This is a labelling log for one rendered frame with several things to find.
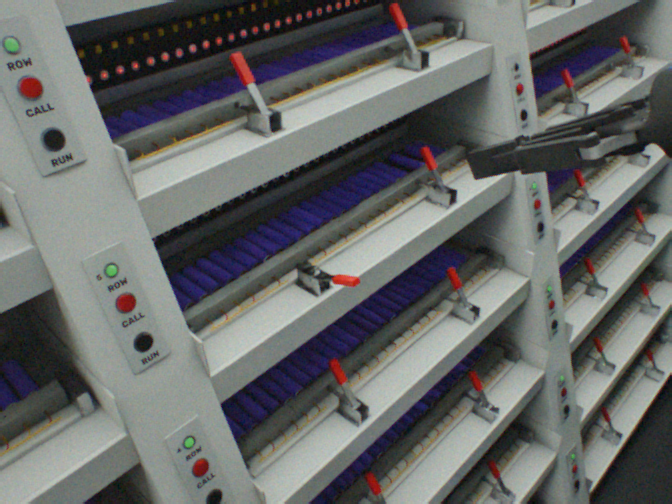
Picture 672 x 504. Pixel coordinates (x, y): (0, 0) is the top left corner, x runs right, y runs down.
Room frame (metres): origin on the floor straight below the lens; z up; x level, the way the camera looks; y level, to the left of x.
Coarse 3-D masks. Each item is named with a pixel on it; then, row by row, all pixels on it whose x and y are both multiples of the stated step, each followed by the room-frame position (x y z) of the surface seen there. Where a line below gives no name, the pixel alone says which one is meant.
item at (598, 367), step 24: (648, 264) 1.40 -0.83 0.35; (648, 288) 1.35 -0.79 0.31; (624, 312) 1.26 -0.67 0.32; (648, 312) 1.25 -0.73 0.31; (600, 336) 1.18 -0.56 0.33; (624, 336) 1.19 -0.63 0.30; (648, 336) 1.20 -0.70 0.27; (576, 360) 1.11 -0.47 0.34; (600, 360) 1.10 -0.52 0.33; (624, 360) 1.12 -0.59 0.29; (576, 384) 1.06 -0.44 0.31; (600, 384) 1.06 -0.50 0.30
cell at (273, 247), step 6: (246, 234) 0.77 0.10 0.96; (252, 234) 0.76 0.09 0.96; (258, 234) 0.76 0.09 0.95; (252, 240) 0.76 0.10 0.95; (258, 240) 0.75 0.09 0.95; (264, 240) 0.75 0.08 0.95; (270, 240) 0.75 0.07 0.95; (264, 246) 0.74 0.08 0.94; (270, 246) 0.73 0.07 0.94; (276, 246) 0.73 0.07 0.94; (282, 246) 0.73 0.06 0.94; (270, 252) 0.73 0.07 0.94; (276, 252) 0.72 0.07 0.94
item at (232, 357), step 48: (432, 144) 1.02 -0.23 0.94; (480, 144) 0.95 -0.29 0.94; (288, 192) 0.85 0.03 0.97; (480, 192) 0.85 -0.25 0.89; (192, 240) 0.75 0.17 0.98; (384, 240) 0.75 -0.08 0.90; (432, 240) 0.78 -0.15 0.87; (288, 288) 0.67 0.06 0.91; (336, 288) 0.66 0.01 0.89; (192, 336) 0.54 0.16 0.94; (240, 336) 0.60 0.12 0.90; (288, 336) 0.61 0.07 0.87; (240, 384) 0.57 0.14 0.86
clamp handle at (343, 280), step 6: (312, 270) 0.66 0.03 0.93; (318, 270) 0.66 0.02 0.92; (318, 276) 0.65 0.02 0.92; (324, 276) 0.65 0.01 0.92; (330, 276) 0.64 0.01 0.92; (336, 276) 0.63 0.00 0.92; (342, 276) 0.62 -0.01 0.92; (348, 276) 0.62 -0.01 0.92; (354, 276) 0.61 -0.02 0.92; (336, 282) 0.62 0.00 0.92; (342, 282) 0.62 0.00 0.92; (348, 282) 0.61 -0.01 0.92; (354, 282) 0.60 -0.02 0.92
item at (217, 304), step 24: (384, 192) 0.83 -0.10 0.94; (408, 192) 0.86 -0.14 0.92; (360, 216) 0.78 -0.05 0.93; (384, 216) 0.79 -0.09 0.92; (312, 240) 0.73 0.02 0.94; (336, 240) 0.76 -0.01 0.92; (264, 264) 0.69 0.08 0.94; (288, 264) 0.70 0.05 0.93; (240, 288) 0.65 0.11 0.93; (264, 288) 0.66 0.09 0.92; (192, 312) 0.61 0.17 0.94; (216, 312) 0.63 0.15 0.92
